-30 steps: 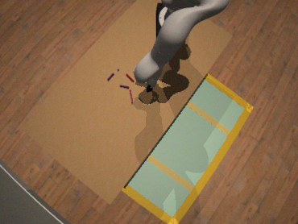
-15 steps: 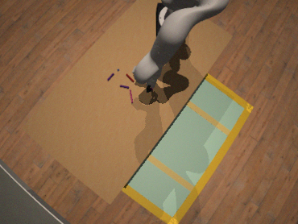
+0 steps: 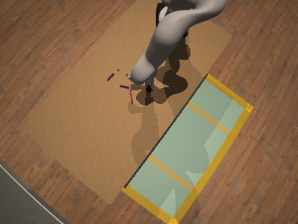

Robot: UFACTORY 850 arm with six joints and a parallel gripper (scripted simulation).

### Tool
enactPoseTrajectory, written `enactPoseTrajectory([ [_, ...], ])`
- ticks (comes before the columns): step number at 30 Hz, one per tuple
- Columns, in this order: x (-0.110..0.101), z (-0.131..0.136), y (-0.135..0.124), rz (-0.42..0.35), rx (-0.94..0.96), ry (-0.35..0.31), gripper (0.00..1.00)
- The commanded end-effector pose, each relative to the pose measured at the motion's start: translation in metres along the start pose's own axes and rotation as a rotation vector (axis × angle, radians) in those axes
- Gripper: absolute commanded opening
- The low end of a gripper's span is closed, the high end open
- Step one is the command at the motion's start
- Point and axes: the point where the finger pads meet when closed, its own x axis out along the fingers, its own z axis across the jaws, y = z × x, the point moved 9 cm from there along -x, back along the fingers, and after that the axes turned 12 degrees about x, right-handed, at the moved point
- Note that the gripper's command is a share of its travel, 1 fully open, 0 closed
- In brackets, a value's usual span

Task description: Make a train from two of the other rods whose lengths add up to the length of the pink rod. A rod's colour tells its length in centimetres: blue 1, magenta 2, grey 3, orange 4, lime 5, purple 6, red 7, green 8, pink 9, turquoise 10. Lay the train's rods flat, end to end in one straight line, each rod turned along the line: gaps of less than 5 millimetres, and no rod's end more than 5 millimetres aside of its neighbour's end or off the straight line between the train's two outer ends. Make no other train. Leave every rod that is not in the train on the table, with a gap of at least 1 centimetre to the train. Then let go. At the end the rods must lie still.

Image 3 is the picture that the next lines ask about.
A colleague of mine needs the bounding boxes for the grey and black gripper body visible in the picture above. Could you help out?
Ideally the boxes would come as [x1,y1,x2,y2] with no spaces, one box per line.
[145,79,154,87]

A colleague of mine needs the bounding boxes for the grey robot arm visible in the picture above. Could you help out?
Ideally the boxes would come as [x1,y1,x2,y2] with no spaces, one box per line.
[127,0,226,85]

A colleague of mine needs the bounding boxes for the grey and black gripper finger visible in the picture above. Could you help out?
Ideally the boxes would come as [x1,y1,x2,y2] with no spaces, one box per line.
[146,85,151,93]

